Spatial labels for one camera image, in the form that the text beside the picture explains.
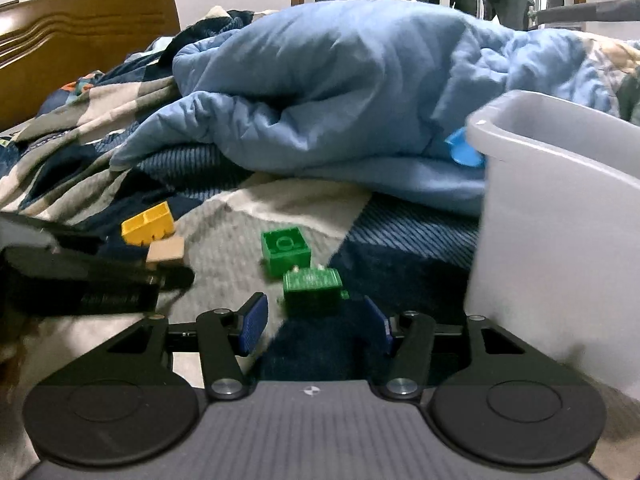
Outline wooden cube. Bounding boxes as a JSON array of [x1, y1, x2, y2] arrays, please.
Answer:
[[145, 235, 186, 270]]

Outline dark green toy block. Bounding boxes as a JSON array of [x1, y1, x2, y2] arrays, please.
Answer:
[[282, 266, 349, 320]]

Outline green building brick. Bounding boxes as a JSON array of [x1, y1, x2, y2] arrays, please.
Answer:
[[260, 226, 311, 278]]

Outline yellow building brick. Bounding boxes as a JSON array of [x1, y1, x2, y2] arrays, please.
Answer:
[[120, 202, 175, 246]]

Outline white plastic bin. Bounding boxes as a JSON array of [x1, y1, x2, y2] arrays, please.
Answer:
[[465, 91, 639, 396]]

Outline blue bin lid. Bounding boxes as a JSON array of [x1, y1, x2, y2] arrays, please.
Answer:
[[445, 127, 485, 168]]

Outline wooden headboard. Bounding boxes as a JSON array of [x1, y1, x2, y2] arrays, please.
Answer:
[[1, 0, 180, 130]]

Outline light blue quilt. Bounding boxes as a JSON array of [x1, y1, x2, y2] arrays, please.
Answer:
[[111, 0, 618, 217]]

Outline grey padded bed rail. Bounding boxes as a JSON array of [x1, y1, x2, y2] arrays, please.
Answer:
[[536, 0, 640, 25]]

